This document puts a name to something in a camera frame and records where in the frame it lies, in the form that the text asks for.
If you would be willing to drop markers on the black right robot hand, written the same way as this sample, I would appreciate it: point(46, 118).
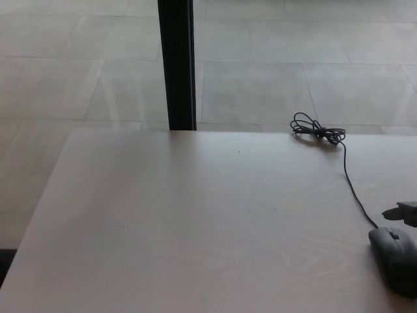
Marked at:
point(405, 213)

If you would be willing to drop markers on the black computer mouse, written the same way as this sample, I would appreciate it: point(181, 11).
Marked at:
point(395, 264)

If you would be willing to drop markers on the black vertical frame post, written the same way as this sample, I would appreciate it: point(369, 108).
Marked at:
point(177, 65)

